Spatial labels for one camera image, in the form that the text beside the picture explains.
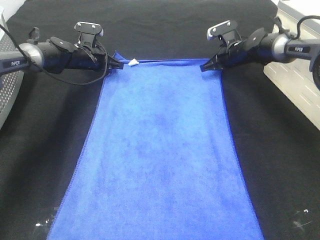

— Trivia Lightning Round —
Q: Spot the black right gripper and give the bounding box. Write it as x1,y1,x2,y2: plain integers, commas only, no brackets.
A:
199,27,278,72

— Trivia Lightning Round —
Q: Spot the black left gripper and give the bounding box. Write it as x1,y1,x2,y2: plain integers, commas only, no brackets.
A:
41,36,124,75

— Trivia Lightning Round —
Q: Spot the blue microfibre towel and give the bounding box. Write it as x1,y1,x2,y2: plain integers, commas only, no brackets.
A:
48,58,263,240

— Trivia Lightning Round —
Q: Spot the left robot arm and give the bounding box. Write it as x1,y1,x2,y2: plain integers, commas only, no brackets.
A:
0,21,124,85

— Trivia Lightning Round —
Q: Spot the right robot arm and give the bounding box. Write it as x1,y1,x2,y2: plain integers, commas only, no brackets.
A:
200,27,320,88

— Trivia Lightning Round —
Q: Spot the white towel label tag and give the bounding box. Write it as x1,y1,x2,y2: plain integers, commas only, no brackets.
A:
128,58,139,67

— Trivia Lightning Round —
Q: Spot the white slotted storage bin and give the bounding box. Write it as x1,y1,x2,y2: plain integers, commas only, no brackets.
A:
263,0,320,129

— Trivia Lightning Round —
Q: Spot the grey perforated basket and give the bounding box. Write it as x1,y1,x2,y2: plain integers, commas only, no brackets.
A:
0,29,24,128

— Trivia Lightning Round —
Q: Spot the clear tape strip left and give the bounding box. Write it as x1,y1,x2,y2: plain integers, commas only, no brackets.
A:
30,206,59,240

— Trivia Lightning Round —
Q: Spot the clear tape strip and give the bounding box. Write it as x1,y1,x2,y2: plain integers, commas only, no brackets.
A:
289,208,313,234
30,206,59,240

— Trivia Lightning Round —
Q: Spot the clear tape strip right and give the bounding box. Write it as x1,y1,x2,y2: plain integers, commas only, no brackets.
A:
289,208,313,234

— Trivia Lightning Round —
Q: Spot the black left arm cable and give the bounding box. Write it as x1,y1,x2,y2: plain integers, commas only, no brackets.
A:
0,23,110,86

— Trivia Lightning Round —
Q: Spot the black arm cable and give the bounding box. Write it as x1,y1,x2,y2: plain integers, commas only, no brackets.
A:
273,15,320,41
0,23,110,86

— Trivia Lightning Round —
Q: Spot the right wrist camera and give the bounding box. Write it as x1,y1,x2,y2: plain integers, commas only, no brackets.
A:
206,20,242,47

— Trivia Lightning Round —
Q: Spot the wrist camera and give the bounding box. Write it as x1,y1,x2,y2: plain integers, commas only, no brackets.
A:
206,20,242,47
74,21,104,49

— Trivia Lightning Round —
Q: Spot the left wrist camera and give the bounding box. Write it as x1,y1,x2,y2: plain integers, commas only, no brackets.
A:
74,21,104,49

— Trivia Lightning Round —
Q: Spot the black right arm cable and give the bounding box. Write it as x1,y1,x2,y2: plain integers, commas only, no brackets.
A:
273,15,320,41

